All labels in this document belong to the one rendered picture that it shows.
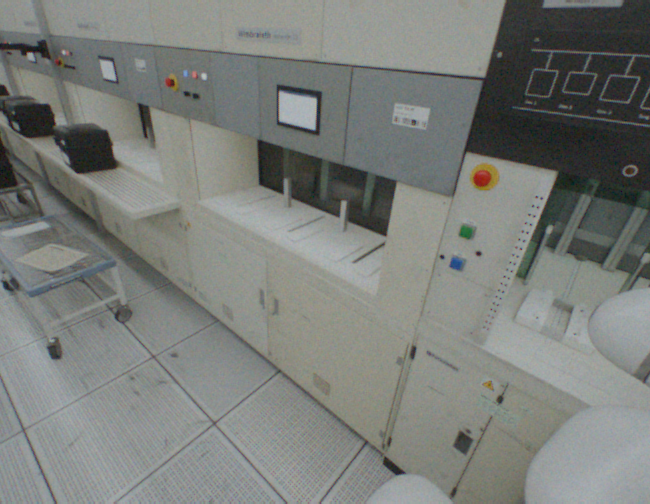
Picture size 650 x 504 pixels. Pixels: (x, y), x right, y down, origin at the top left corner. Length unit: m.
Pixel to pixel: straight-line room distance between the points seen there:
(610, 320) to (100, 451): 1.90
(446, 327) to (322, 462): 0.93
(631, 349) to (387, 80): 0.77
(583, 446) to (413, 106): 0.78
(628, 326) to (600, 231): 1.31
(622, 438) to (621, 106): 0.59
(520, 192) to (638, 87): 0.27
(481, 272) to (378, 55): 0.64
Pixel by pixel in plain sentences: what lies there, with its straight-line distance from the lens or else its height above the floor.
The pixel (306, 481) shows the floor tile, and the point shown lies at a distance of 1.76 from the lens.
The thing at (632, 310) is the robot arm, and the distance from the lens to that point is 0.59.
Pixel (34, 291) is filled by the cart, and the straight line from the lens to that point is 2.27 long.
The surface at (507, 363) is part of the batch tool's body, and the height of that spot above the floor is 0.86.
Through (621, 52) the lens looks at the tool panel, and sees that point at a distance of 0.88.
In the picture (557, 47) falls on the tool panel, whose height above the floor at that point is 1.63.
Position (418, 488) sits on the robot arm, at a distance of 0.47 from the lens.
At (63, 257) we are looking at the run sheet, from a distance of 2.48.
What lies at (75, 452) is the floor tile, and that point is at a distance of 2.06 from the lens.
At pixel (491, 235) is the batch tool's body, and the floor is 1.21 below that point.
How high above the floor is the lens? 1.59
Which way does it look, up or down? 30 degrees down
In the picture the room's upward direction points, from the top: 5 degrees clockwise
